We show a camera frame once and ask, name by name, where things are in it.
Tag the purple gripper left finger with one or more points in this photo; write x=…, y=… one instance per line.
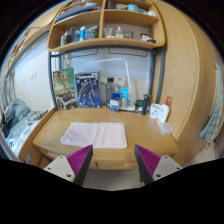
x=73, y=167

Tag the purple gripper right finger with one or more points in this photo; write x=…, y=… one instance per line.
x=153, y=167

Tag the pink towel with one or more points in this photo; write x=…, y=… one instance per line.
x=102, y=135

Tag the clear plastic cup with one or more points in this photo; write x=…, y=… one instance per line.
x=165, y=128

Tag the white mug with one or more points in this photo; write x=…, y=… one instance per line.
x=154, y=110

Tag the white pump lotion bottle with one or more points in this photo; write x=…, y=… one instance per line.
x=164, y=111

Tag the black bottle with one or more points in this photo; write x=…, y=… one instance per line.
x=145, y=104

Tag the patterned hanging cloth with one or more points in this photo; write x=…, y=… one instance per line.
x=209, y=132

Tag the small blue box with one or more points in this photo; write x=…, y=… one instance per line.
x=115, y=102

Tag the bed with grey bedding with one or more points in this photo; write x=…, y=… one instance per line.
x=18, y=122

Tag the green toy box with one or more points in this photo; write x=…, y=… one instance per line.
x=64, y=89

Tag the light blue carton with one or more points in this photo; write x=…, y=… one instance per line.
x=124, y=97

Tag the dark blue robot model box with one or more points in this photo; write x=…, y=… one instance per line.
x=88, y=89

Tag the wooden wardrobe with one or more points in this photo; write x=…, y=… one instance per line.
x=190, y=79

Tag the blue bottle on shelf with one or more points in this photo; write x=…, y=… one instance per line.
x=82, y=33

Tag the wooden wall shelf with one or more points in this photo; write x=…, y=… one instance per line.
x=116, y=27

